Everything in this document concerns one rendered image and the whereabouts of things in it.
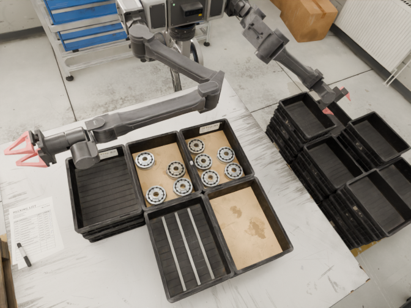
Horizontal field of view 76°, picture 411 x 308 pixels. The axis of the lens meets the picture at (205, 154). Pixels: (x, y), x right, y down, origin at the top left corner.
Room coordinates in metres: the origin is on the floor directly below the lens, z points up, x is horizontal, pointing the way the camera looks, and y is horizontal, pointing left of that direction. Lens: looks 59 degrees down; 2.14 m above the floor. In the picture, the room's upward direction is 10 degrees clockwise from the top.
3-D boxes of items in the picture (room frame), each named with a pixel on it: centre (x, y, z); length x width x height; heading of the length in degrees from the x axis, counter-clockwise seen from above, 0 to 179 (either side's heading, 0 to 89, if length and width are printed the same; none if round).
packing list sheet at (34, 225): (0.25, 0.80, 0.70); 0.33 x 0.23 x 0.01; 35
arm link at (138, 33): (0.78, 0.18, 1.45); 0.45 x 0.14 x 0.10; 65
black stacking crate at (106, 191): (0.47, 0.47, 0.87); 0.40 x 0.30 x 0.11; 29
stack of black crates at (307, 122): (1.48, -0.74, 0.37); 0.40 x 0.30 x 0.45; 35
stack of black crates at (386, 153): (1.38, -1.30, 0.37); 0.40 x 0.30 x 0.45; 35
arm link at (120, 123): (0.55, 0.18, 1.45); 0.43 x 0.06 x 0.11; 125
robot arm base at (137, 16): (0.97, 0.36, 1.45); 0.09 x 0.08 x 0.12; 125
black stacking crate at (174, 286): (0.27, 0.01, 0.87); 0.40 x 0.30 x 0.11; 29
